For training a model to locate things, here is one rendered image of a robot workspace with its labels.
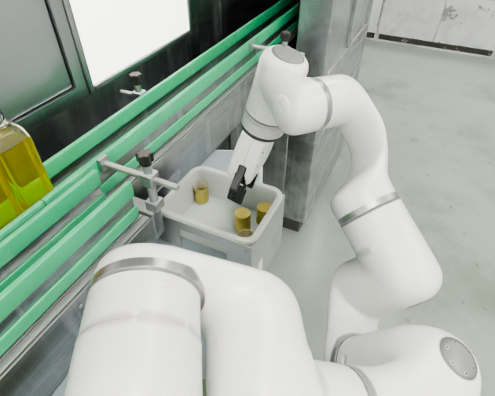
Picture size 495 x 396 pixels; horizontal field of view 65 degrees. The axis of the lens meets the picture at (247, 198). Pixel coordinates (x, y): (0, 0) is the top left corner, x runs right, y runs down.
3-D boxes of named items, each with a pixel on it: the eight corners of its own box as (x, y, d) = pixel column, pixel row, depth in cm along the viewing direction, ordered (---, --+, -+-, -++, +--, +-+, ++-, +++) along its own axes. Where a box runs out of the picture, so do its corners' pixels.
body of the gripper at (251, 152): (256, 98, 69) (242, 145, 77) (232, 126, 62) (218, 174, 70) (294, 116, 68) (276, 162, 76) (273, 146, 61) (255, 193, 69)
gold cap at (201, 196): (209, 188, 87) (210, 203, 90) (206, 179, 90) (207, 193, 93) (193, 191, 87) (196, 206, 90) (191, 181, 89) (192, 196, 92)
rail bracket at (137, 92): (133, 116, 99) (121, 65, 90) (155, 122, 97) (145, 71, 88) (122, 124, 96) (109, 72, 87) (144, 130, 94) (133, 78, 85)
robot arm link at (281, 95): (357, 95, 53) (304, 104, 48) (326, 152, 60) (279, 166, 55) (292, 38, 60) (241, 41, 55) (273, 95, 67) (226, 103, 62)
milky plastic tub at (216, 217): (199, 191, 96) (196, 163, 90) (284, 218, 89) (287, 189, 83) (159, 238, 84) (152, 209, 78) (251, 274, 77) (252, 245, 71)
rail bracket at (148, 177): (115, 186, 77) (99, 132, 69) (187, 211, 72) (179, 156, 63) (104, 195, 75) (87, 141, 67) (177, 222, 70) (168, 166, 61)
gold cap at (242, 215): (253, 224, 85) (253, 209, 82) (247, 235, 83) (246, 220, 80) (238, 219, 86) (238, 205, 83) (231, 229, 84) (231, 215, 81)
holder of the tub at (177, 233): (181, 186, 98) (177, 162, 93) (283, 220, 89) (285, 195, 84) (139, 231, 86) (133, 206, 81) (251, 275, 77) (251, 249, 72)
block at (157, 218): (130, 214, 81) (122, 188, 76) (167, 228, 78) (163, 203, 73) (119, 225, 79) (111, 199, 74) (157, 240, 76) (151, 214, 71)
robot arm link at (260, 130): (259, 89, 68) (255, 102, 70) (238, 112, 62) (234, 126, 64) (298, 108, 67) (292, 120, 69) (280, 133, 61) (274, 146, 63)
